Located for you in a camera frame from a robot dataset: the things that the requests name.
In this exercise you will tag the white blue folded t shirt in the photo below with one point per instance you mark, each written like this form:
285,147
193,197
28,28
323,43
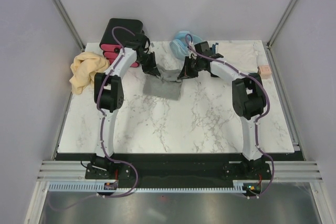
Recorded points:
245,55

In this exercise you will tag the light blue cable duct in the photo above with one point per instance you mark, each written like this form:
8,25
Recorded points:
103,187

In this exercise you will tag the yellow t shirt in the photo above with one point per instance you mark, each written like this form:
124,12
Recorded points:
84,67

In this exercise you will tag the black pink drawer box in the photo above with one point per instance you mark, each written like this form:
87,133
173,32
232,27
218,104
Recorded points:
109,45

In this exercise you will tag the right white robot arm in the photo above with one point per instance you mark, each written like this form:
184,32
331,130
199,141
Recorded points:
249,99

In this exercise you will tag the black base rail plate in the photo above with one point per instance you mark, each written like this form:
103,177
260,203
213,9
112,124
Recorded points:
175,170

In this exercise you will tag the grey t shirt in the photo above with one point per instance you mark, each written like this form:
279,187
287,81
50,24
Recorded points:
166,86

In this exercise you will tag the pink cube power strip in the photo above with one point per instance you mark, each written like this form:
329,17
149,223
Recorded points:
264,71

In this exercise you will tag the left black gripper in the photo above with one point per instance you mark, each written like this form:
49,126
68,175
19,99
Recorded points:
152,68

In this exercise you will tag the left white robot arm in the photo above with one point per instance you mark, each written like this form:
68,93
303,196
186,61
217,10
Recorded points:
109,98

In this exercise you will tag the light blue headphones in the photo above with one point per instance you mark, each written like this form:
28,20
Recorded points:
178,45

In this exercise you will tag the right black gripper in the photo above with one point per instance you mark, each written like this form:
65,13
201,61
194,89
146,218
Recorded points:
186,70

